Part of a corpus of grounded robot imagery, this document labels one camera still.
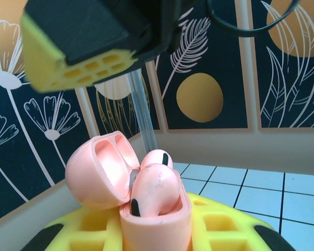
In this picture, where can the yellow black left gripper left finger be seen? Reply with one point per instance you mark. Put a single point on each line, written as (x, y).
(89, 230)

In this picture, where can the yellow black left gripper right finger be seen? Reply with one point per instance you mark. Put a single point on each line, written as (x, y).
(225, 230)

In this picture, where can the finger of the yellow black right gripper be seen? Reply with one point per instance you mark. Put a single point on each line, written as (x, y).
(81, 31)

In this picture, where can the pink earbud charging case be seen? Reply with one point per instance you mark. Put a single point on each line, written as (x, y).
(151, 230)

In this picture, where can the aluminium corner post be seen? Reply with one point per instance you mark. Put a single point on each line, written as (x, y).
(144, 117)

